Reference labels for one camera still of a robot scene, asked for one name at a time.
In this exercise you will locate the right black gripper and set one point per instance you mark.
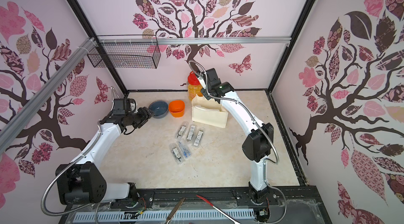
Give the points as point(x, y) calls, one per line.
point(206, 88)

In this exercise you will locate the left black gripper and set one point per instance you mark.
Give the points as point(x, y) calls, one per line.
point(146, 115)

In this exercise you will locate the clear compass case barcode label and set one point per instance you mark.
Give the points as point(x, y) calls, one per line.
point(191, 134)

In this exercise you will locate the clear compass case white label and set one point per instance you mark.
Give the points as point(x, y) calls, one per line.
point(199, 137)

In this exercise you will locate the clear compass case blue compass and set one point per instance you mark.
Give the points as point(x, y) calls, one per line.
point(184, 149)

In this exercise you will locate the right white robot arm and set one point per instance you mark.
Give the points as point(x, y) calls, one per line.
point(258, 185)

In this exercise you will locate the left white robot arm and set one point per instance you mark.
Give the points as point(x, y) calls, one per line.
point(81, 182)

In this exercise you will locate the right flexible metal conduit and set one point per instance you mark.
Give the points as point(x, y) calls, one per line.
point(259, 144)

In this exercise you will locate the red-lidded jar of corn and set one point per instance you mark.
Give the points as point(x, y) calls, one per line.
point(194, 87)

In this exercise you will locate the blue-grey ceramic bowl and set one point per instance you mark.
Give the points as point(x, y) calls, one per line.
point(159, 109)

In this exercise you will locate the orange plastic cup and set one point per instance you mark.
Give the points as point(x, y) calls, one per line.
point(177, 108)

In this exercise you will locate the grey metal rod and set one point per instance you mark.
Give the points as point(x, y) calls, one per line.
point(174, 211)

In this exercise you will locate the red-tipped metal rod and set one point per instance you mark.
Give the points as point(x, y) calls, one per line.
point(218, 210)

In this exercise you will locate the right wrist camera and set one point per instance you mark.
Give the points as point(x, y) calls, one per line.
point(202, 80)

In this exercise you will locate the black wire basket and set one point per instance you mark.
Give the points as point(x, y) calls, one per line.
point(136, 52)

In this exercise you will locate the horizontal aluminium rail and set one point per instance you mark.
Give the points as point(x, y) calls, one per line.
point(197, 41)

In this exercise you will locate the diagonal aluminium rail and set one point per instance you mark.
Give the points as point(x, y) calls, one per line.
point(10, 132)

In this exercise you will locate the white slotted cable duct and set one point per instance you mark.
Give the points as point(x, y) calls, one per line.
point(114, 217)

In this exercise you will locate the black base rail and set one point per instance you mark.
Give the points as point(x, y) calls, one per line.
point(284, 205)

